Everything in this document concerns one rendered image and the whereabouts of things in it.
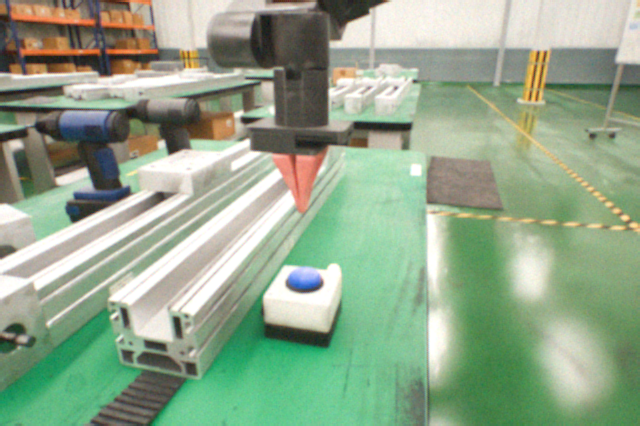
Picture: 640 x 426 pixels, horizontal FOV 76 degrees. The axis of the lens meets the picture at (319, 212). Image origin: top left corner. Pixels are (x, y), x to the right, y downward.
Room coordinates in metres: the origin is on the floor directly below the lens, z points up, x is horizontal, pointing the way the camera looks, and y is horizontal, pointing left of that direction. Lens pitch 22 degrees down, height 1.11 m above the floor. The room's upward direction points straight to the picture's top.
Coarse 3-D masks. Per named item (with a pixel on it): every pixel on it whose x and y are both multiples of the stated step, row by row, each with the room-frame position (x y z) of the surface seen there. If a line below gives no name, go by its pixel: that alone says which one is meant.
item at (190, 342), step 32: (256, 192) 0.71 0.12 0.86; (288, 192) 0.70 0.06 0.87; (320, 192) 0.87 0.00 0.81; (224, 224) 0.57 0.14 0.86; (256, 224) 0.56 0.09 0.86; (288, 224) 0.63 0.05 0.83; (192, 256) 0.47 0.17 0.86; (224, 256) 0.46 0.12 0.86; (256, 256) 0.50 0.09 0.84; (128, 288) 0.38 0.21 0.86; (160, 288) 0.41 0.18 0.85; (192, 288) 0.38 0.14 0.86; (224, 288) 0.40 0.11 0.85; (256, 288) 0.49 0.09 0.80; (128, 320) 0.37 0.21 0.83; (160, 320) 0.38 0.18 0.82; (192, 320) 0.34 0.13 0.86; (224, 320) 0.40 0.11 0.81; (128, 352) 0.37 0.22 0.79; (160, 352) 0.35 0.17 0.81; (192, 352) 0.35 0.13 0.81
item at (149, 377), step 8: (136, 376) 0.34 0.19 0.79; (144, 376) 0.34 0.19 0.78; (152, 376) 0.34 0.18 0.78; (160, 376) 0.34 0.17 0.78; (168, 376) 0.34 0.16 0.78; (176, 376) 0.34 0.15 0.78; (152, 384) 0.33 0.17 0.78; (160, 384) 0.33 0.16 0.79; (168, 384) 0.33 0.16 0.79; (176, 384) 0.33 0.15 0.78
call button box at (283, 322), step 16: (288, 272) 0.46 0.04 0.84; (320, 272) 0.46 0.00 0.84; (272, 288) 0.42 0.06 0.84; (288, 288) 0.42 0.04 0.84; (320, 288) 0.42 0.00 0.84; (336, 288) 0.43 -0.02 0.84; (272, 304) 0.40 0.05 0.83; (288, 304) 0.40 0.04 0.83; (304, 304) 0.39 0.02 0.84; (320, 304) 0.39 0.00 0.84; (336, 304) 0.43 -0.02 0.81; (272, 320) 0.40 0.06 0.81; (288, 320) 0.40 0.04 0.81; (304, 320) 0.39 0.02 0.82; (320, 320) 0.39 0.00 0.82; (336, 320) 0.43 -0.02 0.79; (272, 336) 0.40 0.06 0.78; (288, 336) 0.40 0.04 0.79; (304, 336) 0.39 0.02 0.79; (320, 336) 0.39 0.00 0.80
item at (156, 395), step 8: (128, 384) 0.33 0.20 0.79; (136, 384) 0.33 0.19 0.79; (144, 384) 0.33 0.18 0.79; (128, 392) 0.31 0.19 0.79; (136, 392) 0.31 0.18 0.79; (144, 392) 0.32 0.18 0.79; (152, 392) 0.32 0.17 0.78; (160, 392) 0.32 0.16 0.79; (168, 392) 0.32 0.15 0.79; (152, 400) 0.31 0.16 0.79; (160, 400) 0.30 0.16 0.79; (168, 400) 0.31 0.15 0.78
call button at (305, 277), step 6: (294, 270) 0.44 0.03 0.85; (300, 270) 0.44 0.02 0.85; (306, 270) 0.44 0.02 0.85; (312, 270) 0.44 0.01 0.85; (288, 276) 0.43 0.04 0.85; (294, 276) 0.43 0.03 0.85; (300, 276) 0.43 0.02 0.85; (306, 276) 0.43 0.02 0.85; (312, 276) 0.43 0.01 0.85; (318, 276) 0.43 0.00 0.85; (288, 282) 0.43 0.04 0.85; (294, 282) 0.42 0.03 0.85; (300, 282) 0.42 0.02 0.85; (306, 282) 0.42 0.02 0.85; (312, 282) 0.42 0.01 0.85; (318, 282) 0.42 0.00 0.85; (300, 288) 0.42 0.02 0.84; (306, 288) 0.42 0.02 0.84
